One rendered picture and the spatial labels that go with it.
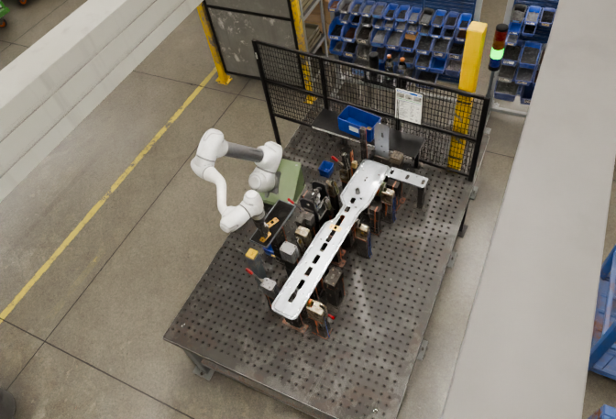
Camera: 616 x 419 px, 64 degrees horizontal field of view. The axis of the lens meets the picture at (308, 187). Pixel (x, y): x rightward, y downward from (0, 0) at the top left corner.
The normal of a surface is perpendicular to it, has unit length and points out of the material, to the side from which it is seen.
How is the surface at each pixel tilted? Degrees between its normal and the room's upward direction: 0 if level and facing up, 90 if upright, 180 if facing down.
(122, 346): 0
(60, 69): 90
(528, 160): 0
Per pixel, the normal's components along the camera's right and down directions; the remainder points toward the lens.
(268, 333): -0.12, -0.63
